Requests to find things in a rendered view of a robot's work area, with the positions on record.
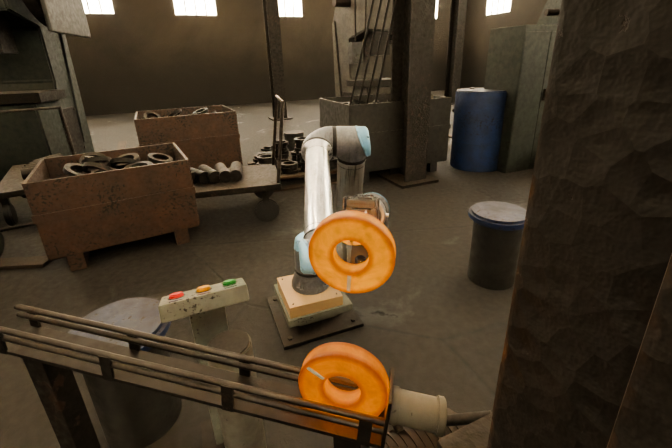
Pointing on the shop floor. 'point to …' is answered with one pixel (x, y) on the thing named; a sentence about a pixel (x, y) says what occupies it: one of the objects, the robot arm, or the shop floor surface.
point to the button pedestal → (215, 316)
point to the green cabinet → (520, 88)
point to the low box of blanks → (110, 199)
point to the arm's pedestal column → (292, 337)
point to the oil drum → (477, 129)
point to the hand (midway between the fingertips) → (351, 242)
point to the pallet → (290, 166)
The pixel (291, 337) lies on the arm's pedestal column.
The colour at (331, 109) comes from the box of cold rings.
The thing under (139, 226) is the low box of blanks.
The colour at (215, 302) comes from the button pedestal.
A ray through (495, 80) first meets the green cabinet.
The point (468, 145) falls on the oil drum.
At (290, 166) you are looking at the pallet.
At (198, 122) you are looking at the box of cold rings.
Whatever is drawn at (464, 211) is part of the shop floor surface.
